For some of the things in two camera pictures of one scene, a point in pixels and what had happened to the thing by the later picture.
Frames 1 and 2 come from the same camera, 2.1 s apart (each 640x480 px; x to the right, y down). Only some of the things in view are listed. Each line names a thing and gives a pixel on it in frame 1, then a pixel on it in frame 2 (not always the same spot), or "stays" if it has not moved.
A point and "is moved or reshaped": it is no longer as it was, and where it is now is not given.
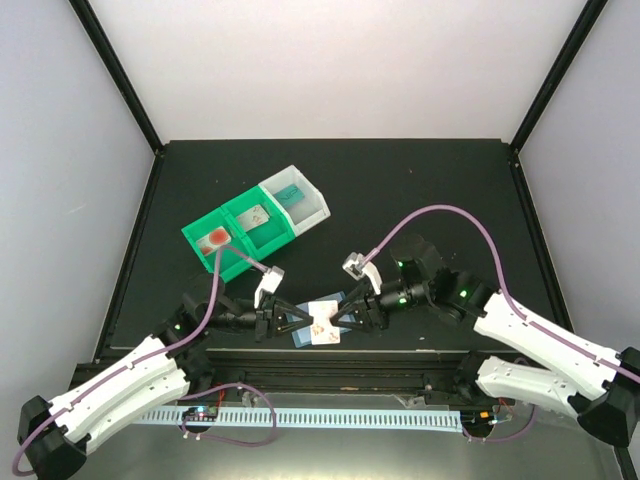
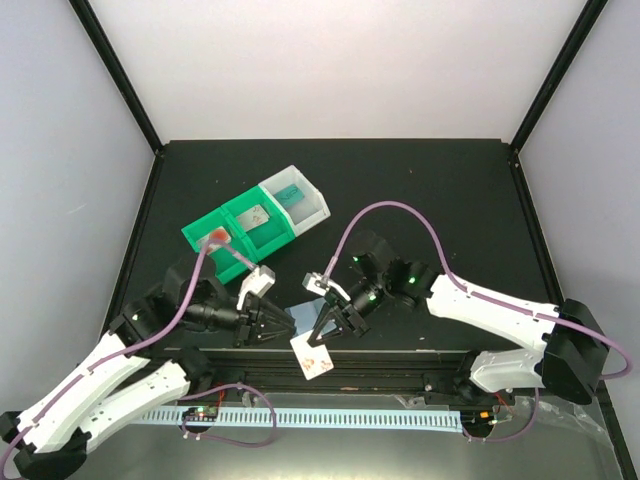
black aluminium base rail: (412, 373) stays
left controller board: (201, 413) stays
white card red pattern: (322, 333) is moved or reshaped
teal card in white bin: (289, 195) stays
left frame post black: (87, 17) stays
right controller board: (477, 420) stays
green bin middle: (255, 222) stays
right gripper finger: (360, 292) → (328, 314)
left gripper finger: (291, 309) → (276, 314)
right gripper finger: (347, 324) → (342, 328)
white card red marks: (253, 218) stays
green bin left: (208, 235) stays
